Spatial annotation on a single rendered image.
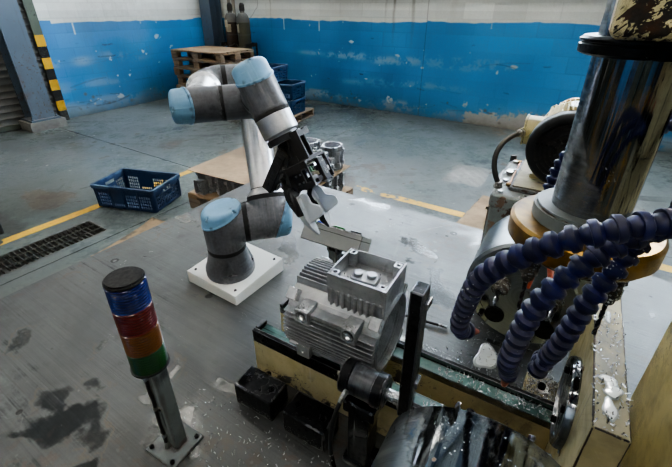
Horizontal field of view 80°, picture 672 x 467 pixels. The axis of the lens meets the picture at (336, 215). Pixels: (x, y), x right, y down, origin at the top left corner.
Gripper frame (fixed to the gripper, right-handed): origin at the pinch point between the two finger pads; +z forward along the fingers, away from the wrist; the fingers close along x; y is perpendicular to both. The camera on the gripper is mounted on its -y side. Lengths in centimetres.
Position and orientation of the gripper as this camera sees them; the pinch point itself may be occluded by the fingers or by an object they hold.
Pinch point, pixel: (318, 225)
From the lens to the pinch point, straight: 84.8
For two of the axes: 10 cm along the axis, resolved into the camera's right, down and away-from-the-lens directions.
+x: 5.1, -4.0, 7.6
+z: 4.3, 8.8, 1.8
